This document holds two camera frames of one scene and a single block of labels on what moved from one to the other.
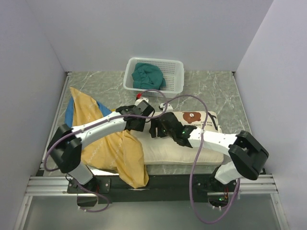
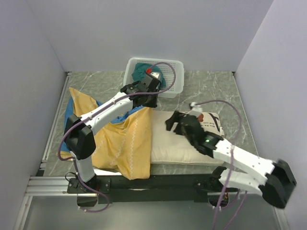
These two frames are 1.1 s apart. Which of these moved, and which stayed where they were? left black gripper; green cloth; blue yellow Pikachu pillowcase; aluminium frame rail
Moved: blue yellow Pikachu pillowcase; left black gripper
Stayed: aluminium frame rail; green cloth
